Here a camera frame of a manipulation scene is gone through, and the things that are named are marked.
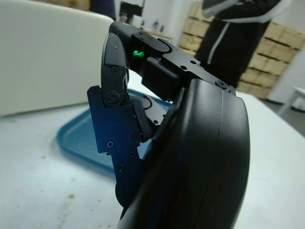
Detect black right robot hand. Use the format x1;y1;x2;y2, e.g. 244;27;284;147
86;21;252;229

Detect blue plastic tray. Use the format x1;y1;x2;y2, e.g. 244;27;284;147
56;88;173;173

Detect white two-slot toaster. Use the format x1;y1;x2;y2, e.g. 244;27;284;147
0;0;115;117

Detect stacked wooden crates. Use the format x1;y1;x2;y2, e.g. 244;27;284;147
178;2;305;100

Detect white side table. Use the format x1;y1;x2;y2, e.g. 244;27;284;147
277;85;305;116

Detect person in black white jacket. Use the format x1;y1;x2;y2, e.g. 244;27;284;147
195;0;289;89

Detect wooden workbench with equipment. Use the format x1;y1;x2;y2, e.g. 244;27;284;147
119;0;176;40

